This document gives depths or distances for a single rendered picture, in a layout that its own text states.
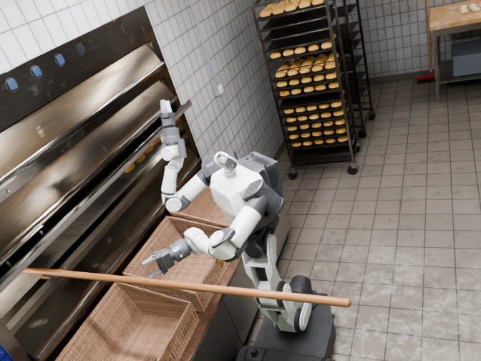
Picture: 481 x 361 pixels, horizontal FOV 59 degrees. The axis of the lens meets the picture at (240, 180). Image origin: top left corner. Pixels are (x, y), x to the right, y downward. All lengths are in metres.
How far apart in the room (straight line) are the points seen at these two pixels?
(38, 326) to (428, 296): 2.34
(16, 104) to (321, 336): 2.09
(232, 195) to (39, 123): 1.03
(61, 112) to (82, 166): 0.30
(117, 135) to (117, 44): 0.56
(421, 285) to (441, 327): 0.36
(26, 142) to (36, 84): 0.29
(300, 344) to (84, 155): 1.67
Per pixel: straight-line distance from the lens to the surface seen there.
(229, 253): 1.80
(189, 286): 1.80
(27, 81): 2.32
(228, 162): 1.91
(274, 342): 2.83
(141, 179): 2.83
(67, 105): 2.46
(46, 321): 2.39
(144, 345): 2.58
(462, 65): 5.67
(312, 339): 2.79
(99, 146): 2.57
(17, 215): 2.21
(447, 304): 3.13
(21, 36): 2.36
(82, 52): 2.58
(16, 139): 2.24
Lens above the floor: 2.35
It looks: 29 degrees down
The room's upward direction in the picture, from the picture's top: 18 degrees counter-clockwise
